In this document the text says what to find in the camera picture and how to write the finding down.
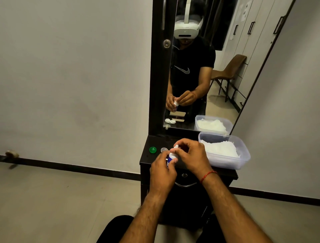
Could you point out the person's left hand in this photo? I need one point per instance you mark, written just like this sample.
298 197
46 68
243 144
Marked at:
161 175

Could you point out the person's right hand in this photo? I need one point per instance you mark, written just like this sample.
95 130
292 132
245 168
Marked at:
195 156

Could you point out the person's right thumb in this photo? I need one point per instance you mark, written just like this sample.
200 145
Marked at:
175 151

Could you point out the person's left thumb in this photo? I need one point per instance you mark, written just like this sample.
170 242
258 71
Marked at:
173 161

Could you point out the white bottle with blue label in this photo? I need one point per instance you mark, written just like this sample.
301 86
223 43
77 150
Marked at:
172 156

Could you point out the person's left forearm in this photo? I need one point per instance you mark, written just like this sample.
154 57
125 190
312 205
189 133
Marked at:
147 220

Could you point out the person's right forearm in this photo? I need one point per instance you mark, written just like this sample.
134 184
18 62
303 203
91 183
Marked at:
230 212

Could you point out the clear lens case cup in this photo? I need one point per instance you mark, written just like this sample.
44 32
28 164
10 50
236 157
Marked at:
164 149

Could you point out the green round cap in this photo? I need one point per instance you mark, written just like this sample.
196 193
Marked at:
152 150

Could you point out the white tissues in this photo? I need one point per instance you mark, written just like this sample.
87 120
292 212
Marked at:
220 149

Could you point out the black dressing table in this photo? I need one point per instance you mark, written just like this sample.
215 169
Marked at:
185 205

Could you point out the clear plastic container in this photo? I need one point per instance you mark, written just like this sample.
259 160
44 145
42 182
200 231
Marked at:
237 162

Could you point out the tall mirror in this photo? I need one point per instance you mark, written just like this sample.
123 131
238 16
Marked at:
225 100

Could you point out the person's black trousers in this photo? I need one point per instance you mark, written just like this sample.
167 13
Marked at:
112 230

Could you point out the round silver cabinet lock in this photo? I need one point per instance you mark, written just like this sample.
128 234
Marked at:
167 43

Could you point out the metal door stopper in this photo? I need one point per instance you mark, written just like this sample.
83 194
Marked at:
12 154

